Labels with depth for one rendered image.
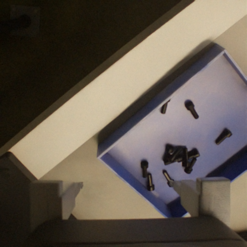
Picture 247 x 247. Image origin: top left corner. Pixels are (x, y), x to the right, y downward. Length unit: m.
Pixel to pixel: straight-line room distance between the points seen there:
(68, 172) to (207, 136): 0.13
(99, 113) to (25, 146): 0.07
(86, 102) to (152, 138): 0.06
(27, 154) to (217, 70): 0.18
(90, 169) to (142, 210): 0.07
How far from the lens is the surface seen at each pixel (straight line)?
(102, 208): 0.31
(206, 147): 0.28
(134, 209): 0.31
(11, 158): 0.29
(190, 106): 0.25
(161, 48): 0.25
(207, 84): 0.26
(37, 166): 0.29
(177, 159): 0.28
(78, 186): 0.16
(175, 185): 0.17
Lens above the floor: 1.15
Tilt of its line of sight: 66 degrees down
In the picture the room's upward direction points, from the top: 176 degrees clockwise
